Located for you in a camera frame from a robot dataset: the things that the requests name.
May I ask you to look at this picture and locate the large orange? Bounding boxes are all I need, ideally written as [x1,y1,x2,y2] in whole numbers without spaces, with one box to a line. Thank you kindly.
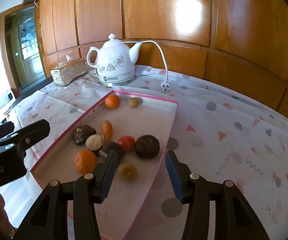
[74,150,98,175]

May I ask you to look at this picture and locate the cut eggplant piece large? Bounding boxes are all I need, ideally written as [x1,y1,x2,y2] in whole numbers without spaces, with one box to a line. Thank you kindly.
[98,141,126,164]

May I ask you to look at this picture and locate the dark wrinkled passion fruit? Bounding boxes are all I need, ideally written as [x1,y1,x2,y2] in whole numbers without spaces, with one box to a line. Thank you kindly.
[73,125,97,145]

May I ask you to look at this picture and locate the cut eggplant piece small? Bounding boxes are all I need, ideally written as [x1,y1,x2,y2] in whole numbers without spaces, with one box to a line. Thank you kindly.
[85,134,104,157]

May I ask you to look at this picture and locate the patterned white tablecloth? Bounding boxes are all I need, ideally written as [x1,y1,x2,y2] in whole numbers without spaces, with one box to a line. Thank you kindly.
[14,66,288,239]

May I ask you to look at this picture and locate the small orange carrot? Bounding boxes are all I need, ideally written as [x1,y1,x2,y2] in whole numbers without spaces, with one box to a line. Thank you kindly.
[102,120,112,143]

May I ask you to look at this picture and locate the silver ornate tissue box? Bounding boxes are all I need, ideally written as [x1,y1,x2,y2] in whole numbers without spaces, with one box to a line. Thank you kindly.
[51,55,87,87]

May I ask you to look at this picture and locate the yellow-green longan near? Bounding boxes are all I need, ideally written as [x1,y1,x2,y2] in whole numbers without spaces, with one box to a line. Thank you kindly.
[117,163,138,181]

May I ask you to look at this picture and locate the yellow-green longan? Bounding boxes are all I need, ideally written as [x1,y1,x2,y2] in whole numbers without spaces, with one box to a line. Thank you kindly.
[117,163,138,181]
[128,97,139,108]

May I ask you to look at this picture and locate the small orange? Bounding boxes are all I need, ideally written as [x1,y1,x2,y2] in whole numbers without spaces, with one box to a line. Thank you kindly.
[105,94,120,109]

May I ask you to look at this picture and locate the glass panel door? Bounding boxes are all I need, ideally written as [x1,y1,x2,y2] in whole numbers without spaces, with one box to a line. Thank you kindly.
[0,4,46,98]

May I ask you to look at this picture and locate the red tomato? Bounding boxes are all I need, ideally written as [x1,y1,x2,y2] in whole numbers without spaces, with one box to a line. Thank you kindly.
[117,135,135,152]

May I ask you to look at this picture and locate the dark round mangosteen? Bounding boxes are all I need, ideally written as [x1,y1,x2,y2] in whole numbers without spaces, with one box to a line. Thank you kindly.
[135,135,160,159]

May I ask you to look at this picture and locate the pink rimmed shallow tray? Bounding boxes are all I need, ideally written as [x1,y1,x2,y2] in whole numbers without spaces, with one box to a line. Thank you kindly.
[31,90,178,239]

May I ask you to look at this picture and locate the yellow-green longan far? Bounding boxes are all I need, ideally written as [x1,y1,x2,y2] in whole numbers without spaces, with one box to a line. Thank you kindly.
[128,97,139,108]

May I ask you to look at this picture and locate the white ceramic electric kettle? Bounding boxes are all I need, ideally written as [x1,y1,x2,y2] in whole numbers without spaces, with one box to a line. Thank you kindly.
[86,33,142,85]

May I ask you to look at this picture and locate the white power cord with plug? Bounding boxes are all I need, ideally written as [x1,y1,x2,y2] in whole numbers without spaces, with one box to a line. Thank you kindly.
[123,39,171,94]

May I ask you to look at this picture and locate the wooden wall cabinet panels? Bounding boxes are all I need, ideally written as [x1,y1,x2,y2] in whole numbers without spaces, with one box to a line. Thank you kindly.
[38,0,288,118]

